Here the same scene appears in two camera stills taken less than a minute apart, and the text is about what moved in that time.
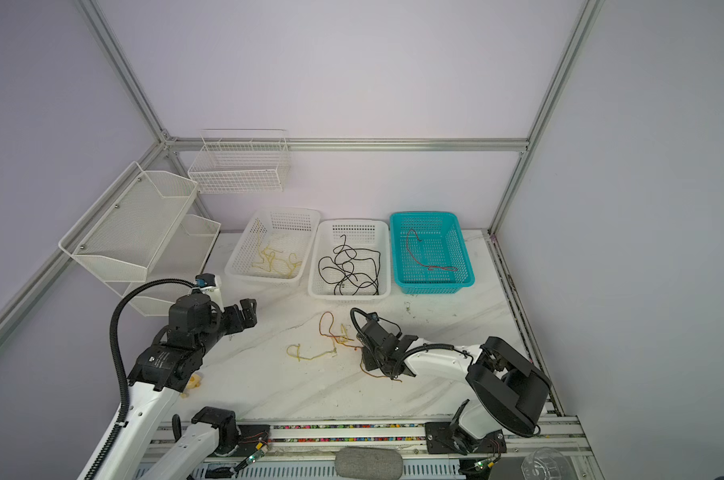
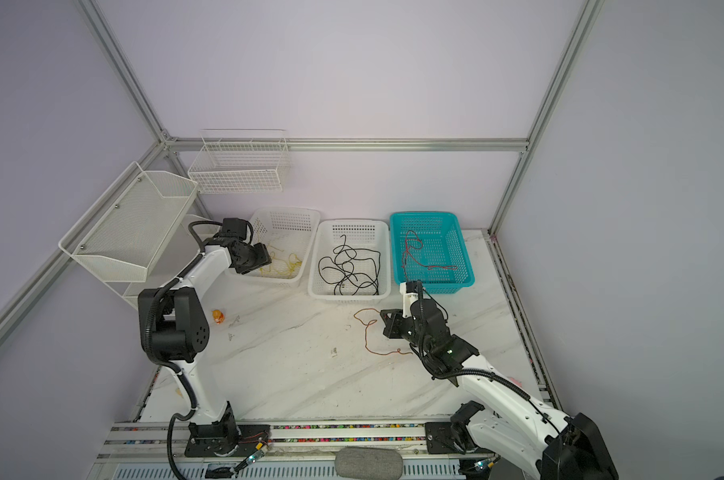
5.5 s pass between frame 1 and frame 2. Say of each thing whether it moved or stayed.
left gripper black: moved
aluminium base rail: stayed
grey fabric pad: stayed
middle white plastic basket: stayed
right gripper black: moved
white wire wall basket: stayed
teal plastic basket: stayed
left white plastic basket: stayed
